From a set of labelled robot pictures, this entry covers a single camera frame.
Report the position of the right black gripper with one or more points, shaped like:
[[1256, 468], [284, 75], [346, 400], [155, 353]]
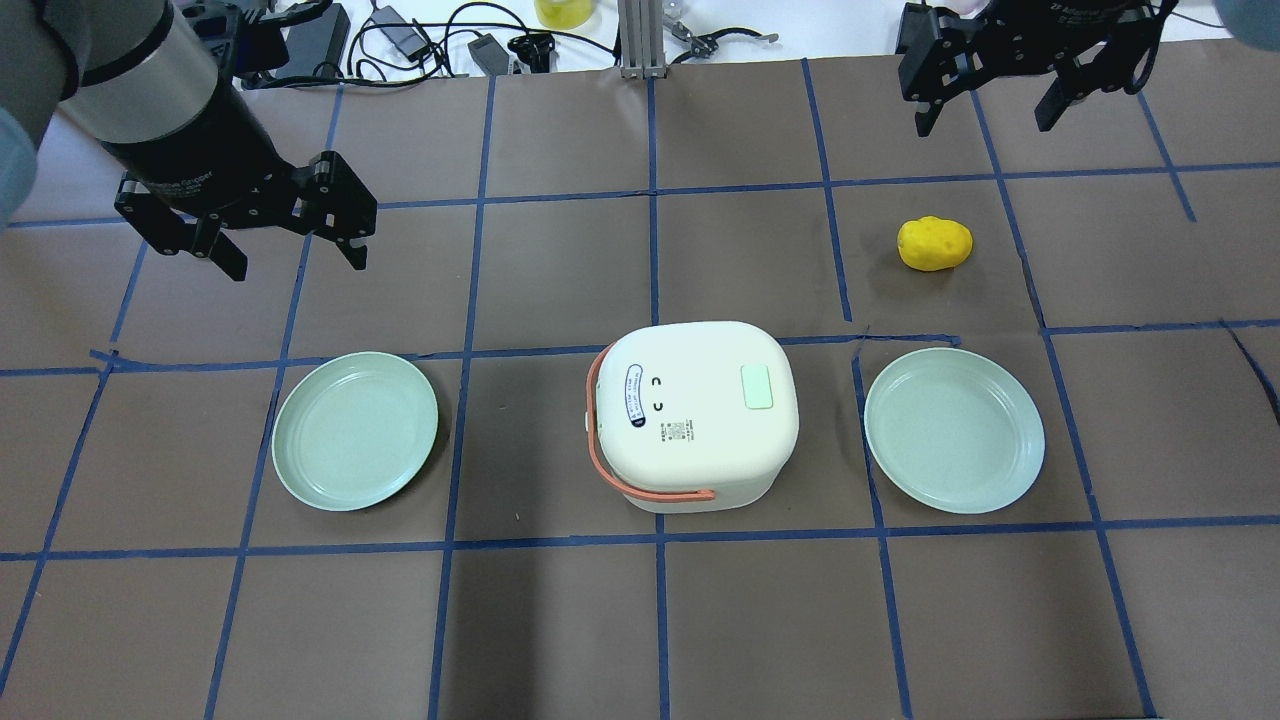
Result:
[[1030, 35]]

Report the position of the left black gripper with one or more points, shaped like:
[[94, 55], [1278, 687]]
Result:
[[205, 143]]

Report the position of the white rice cooker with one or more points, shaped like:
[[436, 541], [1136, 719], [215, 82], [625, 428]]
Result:
[[691, 417]]

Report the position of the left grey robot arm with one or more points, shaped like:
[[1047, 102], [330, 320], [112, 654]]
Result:
[[152, 83]]

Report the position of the black laptop brick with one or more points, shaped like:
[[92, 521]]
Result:
[[315, 47]]

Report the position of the yellow toy potato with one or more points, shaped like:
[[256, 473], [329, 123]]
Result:
[[934, 244]]

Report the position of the grey power brick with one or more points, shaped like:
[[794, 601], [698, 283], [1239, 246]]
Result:
[[404, 36]]

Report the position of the left green plate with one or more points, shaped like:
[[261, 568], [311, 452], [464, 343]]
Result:
[[355, 431]]

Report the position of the green plate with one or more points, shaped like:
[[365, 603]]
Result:
[[955, 431], [355, 431]]

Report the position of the black power adapter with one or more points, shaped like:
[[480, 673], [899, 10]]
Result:
[[490, 56]]

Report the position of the metal pliers tool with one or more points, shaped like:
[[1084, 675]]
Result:
[[699, 47]]

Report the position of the yellow-green cup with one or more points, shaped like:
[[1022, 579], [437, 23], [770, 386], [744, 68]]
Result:
[[564, 14]]

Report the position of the right green plate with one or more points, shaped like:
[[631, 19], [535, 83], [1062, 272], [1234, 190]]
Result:
[[955, 431]]

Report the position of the aluminium extrusion post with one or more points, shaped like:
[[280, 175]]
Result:
[[642, 46]]

